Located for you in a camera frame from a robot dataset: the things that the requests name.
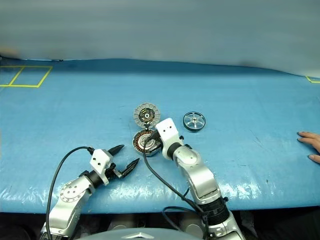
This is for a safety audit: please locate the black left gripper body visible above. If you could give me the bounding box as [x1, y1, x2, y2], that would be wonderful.
[106, 162, 126, 181]

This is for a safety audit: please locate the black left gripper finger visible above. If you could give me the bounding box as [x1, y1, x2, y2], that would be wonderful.
[107, 144, 125, 157]
[121, 157, 140, 179]

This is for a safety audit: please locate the silver spoked rotor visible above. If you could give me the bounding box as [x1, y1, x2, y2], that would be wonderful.
[183, 111, 206, 134]

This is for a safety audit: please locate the grey hinged motor lid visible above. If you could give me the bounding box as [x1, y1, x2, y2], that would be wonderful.
[132, 101, 160, 131]

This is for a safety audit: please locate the person's bare hand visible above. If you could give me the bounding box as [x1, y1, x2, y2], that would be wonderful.
[296, 131, 320, 165]

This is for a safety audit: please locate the blue table cover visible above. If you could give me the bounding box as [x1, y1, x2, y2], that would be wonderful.
[0, 58, 320, 215]

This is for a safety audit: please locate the grey robot torso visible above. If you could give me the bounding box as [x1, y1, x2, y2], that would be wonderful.
[82, 226, 208, 240]

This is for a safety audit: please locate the yellow tape double square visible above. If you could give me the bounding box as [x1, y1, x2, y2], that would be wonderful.
[0, 65, 54, 88]

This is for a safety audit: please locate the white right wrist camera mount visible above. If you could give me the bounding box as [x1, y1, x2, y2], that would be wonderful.
[154, 117, 181, 160]

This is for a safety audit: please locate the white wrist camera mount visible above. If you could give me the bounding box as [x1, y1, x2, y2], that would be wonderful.
[89, 148, 113, 186]
[154, 117, 181, 160]

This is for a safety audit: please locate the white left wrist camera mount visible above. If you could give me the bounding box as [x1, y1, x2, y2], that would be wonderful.
[89, 148, 113, 186]

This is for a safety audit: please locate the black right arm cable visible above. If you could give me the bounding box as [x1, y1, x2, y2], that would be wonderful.
[142, 133, 211, 240]

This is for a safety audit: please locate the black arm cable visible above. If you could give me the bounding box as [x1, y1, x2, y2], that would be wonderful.
[142, 133, 211, 240]
[45, 146, 95, 240]

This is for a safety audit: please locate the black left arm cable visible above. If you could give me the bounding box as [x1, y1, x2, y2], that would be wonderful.
[45, 146, 95, 240]

